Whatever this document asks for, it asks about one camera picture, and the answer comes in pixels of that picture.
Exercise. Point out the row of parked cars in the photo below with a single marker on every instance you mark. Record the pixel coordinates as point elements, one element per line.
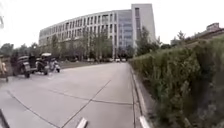
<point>111,60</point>

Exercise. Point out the row of trees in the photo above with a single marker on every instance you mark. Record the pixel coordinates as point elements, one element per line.
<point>83,46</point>

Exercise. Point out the grey concrete slab road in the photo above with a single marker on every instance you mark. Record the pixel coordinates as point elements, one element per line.
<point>86,90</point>

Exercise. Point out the large curved white building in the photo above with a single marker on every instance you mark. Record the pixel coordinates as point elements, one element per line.
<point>110,26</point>

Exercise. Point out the grey kerb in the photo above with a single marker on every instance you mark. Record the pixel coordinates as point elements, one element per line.
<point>139,96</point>

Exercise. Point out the white scooter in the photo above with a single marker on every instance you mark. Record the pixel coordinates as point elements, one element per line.
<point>55,65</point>

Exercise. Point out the robot's own part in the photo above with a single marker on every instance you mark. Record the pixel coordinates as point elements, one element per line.
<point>144,122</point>
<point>82,123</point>

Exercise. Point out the green hedge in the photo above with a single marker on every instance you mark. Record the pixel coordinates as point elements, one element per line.
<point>180,80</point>

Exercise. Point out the motor tricycle with canopy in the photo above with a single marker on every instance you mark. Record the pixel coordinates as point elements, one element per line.
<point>42,63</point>

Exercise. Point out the dark motor tricycle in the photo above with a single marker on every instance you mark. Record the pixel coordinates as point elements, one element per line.
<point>22,66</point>

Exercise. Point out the building behind hedge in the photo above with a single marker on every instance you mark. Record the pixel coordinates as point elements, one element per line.
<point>208,31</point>

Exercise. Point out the person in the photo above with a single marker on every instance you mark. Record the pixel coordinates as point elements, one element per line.
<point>3,69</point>

